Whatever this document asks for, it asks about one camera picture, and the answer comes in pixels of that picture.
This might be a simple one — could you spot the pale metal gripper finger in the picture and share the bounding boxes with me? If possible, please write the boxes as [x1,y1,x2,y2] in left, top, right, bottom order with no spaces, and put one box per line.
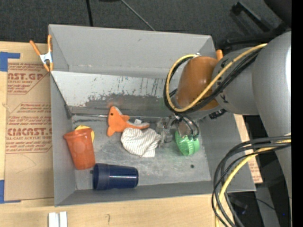
[156,121,169,134]
[161,131,174,144]

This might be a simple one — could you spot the white striped cloth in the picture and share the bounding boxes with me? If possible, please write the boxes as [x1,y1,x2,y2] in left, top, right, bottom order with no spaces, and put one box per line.
[120,127,162,158]

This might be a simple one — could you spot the orange toy fox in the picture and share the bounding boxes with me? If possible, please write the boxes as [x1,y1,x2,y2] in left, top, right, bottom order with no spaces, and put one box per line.
[107,106,151,137]

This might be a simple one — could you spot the dark blue plastic cup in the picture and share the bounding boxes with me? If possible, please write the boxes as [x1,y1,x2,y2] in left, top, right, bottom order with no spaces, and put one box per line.
[89,163,139,191]

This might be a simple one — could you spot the grey metal bin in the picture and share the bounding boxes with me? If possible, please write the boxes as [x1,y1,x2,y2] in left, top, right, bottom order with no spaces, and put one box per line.
[48,24,258,207]

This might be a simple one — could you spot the yellow round thing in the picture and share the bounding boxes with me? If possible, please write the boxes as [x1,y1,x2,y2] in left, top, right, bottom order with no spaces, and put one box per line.
[74,124,95,143]

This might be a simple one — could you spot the orange plastic cup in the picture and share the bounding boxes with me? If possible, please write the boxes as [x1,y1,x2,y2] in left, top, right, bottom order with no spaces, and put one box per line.
[63,128,96,170]

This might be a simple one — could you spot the brown cardboard board, red print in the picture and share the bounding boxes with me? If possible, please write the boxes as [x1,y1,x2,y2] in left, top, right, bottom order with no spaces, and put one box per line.
[0,41,264,203]

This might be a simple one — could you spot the black cylinder on white bracket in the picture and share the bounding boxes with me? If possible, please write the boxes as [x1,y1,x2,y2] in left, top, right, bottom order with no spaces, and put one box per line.
[208,109,226,120]

